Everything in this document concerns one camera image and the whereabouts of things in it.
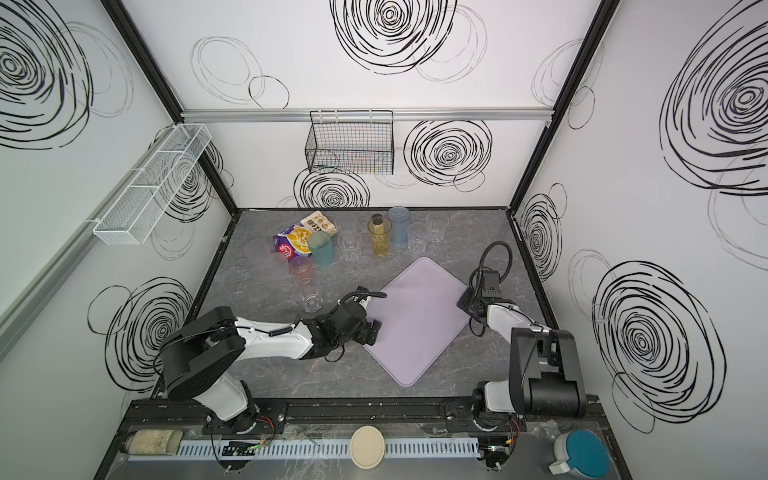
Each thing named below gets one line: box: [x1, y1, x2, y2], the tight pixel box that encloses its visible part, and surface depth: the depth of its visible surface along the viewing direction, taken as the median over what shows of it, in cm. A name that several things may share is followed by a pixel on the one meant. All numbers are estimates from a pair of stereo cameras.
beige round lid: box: [350, 425, 386, 470], surface depth 66 cm
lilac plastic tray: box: [363, 257, 471, 387], surface depth 91 cm
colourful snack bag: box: [273, 211, 338, 261], surface depth 111 cm
